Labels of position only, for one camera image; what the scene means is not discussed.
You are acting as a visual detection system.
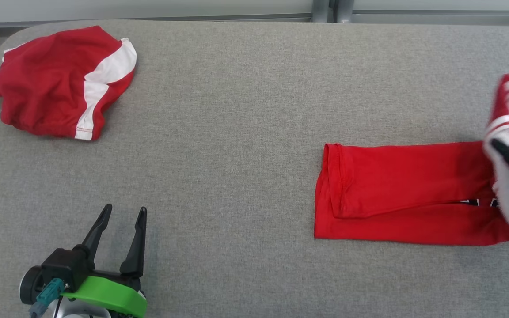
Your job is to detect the red basketball jersey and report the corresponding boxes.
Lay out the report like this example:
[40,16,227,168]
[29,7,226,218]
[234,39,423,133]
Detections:
[314,74,509,246]

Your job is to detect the grey metal window post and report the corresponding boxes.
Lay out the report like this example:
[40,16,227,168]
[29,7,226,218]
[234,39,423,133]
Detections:
[336,0,355,23]
[312,0,331,23]

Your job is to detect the red and white shorts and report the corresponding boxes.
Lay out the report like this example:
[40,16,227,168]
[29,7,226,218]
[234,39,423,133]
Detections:
[0,26,137,141]

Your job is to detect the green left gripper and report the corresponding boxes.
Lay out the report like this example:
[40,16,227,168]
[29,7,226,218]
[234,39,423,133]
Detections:
[66,204,148,318]

